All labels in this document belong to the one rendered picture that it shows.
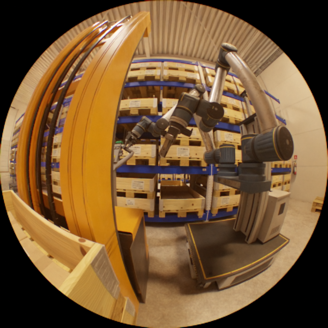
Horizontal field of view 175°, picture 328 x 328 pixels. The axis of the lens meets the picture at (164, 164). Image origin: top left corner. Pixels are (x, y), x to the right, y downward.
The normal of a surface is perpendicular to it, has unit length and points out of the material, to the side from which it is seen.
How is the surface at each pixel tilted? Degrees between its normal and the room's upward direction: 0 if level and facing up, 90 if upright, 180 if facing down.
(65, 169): 90
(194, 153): 90
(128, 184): 90
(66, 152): 90
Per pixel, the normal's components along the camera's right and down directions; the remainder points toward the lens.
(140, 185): 0.03, -0.02
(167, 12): -0.03, 1.00
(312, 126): -1.00, -0.03
